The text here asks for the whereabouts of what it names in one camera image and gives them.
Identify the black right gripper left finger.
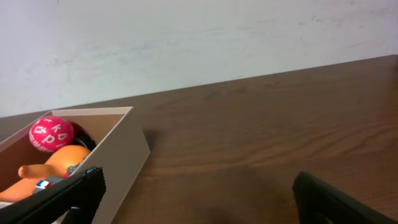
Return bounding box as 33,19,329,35
1,167,106,224

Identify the black round knob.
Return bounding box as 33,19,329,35
71,133,96,151

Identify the red number ball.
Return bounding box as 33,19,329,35
29,116,75,153

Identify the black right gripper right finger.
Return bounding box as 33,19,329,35
292,172,397,224

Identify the orange dinosaur toy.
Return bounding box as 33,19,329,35
1,145,90,203

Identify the white cardboard box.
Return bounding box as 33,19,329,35
1,107,150,224

